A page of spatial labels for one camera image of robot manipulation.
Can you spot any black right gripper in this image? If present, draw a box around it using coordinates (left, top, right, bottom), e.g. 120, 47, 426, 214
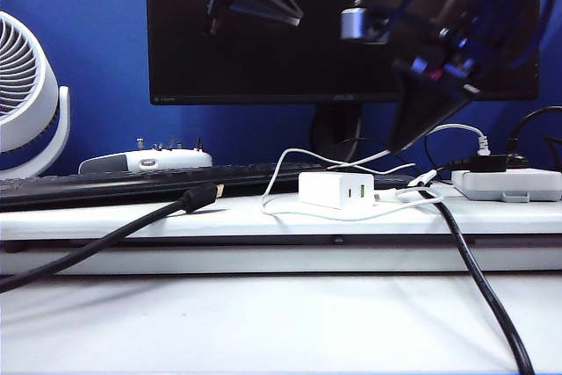
388, 18, 488, 153

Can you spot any white Type-C charging cable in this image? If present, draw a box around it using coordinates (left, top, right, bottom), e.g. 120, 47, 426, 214
259, 148, 445, 222

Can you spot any white 65W charger block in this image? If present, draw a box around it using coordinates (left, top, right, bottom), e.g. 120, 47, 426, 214
298, 171, 376, 210

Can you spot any black ASUS monitor screen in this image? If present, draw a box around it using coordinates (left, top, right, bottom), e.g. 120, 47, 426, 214
144, 0, 540, 107

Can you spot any black plug adapter block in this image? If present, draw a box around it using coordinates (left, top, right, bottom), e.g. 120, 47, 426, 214
470, 153, 507, 174

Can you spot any black monitor stand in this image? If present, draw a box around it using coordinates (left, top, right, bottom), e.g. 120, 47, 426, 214
309, 104, 416, 191

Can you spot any white power strip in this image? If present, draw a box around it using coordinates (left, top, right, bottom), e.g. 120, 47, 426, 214
450, 167, 562, 204

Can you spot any white grey remote controller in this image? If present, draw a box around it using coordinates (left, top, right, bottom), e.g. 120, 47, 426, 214
77, 136, 215, 176

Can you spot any blue cubicle partition panel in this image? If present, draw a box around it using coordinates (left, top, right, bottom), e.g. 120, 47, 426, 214
0, 0, 562, 178

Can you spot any white raised desk shelf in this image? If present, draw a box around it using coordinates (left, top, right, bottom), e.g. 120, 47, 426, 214
0, 181, 562, 278

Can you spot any white desk fan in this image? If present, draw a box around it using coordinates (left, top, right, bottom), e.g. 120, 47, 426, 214
0, 11, 71, 181

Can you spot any black computer keyboard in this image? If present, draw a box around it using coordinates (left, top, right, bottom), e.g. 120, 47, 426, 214
0, 162, 328, 214

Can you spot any thin black monitor cable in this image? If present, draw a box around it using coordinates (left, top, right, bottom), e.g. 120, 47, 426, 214
421, 131, 436, 172

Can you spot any white cable with ribbed plug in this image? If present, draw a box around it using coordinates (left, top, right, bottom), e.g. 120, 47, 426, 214
327, 123, 489, 173

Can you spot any small white cable connector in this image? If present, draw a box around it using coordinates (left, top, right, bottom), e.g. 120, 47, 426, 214
406, 168, 438, 189

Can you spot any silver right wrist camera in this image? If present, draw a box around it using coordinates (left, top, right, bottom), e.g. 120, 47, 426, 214
339, 0, 393, 46

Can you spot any black looped power cord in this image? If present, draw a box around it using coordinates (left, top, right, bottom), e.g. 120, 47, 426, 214
504, 105, 562, 169

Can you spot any thick black power cable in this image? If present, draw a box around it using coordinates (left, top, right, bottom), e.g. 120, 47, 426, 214
414, 159, 535, 375

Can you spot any black HDMI cable gold tip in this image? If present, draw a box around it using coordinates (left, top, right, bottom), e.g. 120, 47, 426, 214
0, 182, 225, 295

